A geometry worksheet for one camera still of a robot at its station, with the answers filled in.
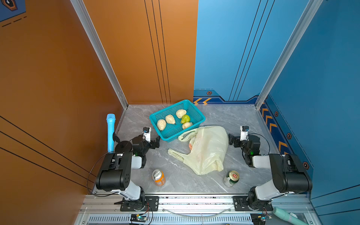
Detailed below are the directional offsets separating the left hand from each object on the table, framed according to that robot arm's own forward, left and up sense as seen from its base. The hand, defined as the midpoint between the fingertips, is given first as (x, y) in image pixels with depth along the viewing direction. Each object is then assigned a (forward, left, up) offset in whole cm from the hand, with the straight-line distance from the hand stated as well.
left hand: (153, 133), depth 94 cm
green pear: (+14, -21, -2) cm, 26 cm away
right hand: (0, -56, 0) cm, 56 cm away
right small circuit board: (-46, -59, -9) cm, 75 cm away
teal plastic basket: (+5, -12, -6) cm, 15 cm away
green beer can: (-29, -46, +3) cm, 55 cm away
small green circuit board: (-47, +2, -8) cm, 47 cm away
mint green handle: (-45, -72, -3) cm, 85 cm away
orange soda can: (-30, -8, +4) cm, 31 cm away
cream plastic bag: (-12, -36, +2) cm, 38 cm away
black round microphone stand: (-7, +22, -7) cm, 24 cm away
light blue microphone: (-3, +21, +19) cm, 28 cm away
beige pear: (+7, -22, -1) cm, 23 cm away
